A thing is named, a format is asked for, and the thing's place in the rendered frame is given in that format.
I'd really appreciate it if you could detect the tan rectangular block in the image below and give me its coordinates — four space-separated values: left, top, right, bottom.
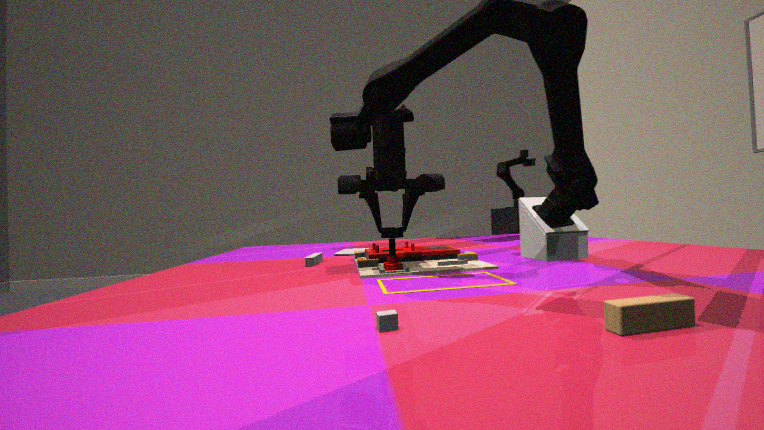
603 293 695 336

